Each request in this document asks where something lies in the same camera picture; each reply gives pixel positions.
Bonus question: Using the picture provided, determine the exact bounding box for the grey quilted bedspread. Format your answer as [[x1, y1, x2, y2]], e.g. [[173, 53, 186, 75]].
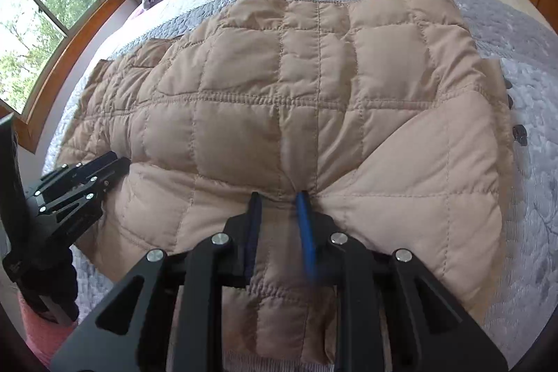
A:
[[41, 0, 558, 360]]

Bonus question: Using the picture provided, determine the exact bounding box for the large wooden window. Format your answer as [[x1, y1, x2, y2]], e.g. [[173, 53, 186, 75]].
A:
[[0, 0, 132, 153]]

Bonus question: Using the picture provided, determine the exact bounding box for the pink knitted cloth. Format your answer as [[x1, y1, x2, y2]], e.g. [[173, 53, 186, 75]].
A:
[[17, 296, 62, 358]]

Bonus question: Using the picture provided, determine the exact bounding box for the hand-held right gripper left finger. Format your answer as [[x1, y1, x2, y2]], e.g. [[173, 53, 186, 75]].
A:
[[51, 191, 263, 372]]

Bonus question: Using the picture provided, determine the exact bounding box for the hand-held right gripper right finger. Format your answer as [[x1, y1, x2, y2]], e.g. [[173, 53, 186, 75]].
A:
[[295, 190, 509, 372]]

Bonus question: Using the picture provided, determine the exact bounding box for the beige quilted jacket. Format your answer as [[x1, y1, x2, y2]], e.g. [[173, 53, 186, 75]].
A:
[[56, 0, 516, 367]]

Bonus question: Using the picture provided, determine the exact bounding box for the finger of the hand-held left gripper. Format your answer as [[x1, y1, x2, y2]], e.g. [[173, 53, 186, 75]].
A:
[[37, 183, 109, 235], [38, 151, 131, 199]]

